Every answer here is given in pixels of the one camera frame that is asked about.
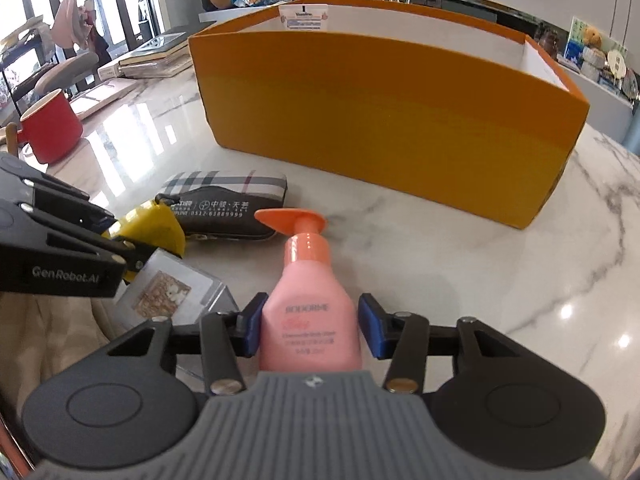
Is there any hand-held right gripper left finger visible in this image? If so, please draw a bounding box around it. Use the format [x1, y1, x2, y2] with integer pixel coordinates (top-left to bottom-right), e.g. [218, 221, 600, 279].
[105, 291, 269, 397]

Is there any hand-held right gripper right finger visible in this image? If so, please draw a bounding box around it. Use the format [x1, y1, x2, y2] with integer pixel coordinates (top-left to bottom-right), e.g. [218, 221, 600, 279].
[356, 292, 523, 395]

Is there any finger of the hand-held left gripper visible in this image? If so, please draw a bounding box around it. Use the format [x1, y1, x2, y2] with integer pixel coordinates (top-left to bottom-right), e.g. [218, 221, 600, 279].
[0, 152, 117, 233]
[0, 199, 153, 275]

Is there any pink lotion pump bottle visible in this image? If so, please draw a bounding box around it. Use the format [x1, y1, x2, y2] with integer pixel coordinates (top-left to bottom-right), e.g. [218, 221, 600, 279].
[254, 208, 363, 373]

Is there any yellow rounded plastic object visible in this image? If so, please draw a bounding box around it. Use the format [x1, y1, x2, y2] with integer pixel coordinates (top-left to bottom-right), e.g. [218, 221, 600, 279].
[102, 199, 187, 283]

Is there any orange cardboard box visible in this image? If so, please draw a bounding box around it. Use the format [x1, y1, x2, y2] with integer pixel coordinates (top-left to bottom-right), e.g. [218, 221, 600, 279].
[187, 0, 591, 231]

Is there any beige cloth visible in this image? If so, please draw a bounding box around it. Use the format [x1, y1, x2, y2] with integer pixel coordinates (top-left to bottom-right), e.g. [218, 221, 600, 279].
[0, 291, 146, 401]

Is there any clear acrylic picture block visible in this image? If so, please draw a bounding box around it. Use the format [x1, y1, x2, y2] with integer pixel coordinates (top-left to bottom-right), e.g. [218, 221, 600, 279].
[114, 247, 241, 333]

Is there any grey chair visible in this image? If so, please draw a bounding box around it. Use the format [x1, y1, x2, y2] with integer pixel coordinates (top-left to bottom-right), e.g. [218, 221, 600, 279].
[0, 0, 101, 111]

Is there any plaid case with black label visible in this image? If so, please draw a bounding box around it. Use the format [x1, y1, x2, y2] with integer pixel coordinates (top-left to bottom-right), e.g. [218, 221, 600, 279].
[154, 170, 288, 246]

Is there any stack of books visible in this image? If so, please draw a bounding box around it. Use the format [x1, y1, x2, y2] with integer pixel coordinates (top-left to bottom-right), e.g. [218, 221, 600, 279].
[97, 52, 196, 80]

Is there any printed picture board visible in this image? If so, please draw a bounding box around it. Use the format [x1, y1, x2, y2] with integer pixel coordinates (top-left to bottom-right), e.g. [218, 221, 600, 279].
[564, 16, 591, 66]

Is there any red mug with wooden handle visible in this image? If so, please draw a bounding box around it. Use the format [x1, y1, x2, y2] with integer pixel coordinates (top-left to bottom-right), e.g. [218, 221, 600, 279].
[0, 89, 84, 165]

